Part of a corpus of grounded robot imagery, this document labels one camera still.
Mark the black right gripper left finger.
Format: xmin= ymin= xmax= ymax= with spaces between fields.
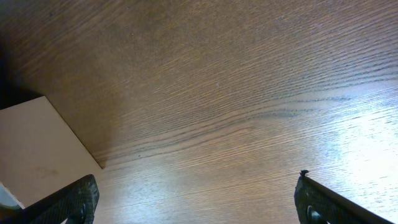
xmin=1 ymin=174 xmax=100 ymax=224

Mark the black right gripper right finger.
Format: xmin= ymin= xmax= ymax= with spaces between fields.
xmin=294 ymin=170 xmax=392 ymax=224

